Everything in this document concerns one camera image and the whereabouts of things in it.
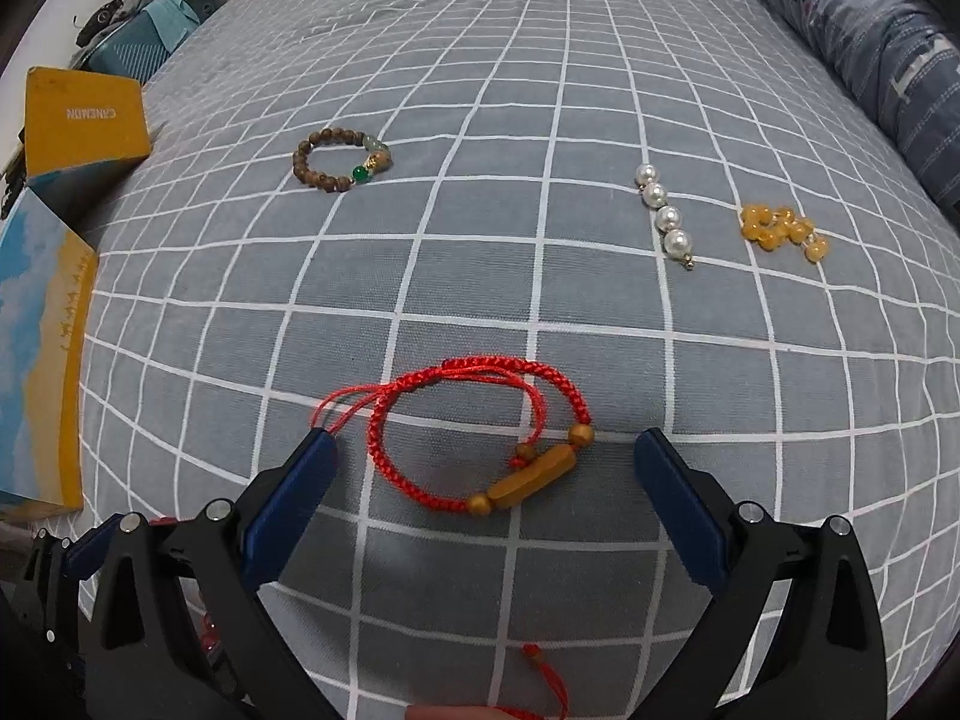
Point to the right hand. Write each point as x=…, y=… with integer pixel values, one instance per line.
x=456, y=713

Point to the grey checked bed sheet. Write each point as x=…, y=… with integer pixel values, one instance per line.
x=667, y=200

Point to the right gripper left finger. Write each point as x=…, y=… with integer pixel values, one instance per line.
x=279, y=503

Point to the teal suitcase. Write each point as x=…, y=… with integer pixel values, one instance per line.
x=133, y=38

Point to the blue grey striped pillow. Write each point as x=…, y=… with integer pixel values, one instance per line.
x=899, y=61

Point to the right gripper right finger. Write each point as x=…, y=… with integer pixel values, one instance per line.
x=691, y=505

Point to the open white blue cardboard box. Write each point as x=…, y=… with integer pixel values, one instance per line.
x=83, y=132

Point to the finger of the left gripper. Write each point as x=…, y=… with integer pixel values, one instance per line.
x=85, y=556

